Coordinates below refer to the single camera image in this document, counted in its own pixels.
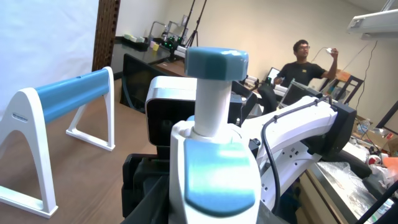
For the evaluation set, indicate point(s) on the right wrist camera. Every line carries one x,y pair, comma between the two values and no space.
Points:
168,112

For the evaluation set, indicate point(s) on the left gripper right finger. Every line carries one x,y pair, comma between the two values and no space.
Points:
268,216

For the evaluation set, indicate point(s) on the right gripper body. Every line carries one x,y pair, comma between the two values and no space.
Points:
146,174

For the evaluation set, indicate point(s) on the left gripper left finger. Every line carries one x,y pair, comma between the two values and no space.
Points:
152,205

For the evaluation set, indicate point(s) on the black tripod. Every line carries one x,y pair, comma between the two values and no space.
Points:
196,28

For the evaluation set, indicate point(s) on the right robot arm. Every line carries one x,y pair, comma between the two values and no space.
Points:
298,124

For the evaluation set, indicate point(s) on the white ceiling lamp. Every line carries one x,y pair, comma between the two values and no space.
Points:
373,25

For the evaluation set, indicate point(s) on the brown perforated panel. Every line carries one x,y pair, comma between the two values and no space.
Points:
105,31

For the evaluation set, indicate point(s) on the black monitor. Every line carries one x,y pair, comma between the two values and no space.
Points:
136,81

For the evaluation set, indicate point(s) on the person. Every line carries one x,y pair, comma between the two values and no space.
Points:
300,73

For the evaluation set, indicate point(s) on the white and blue stand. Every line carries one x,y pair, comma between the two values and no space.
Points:
71,90

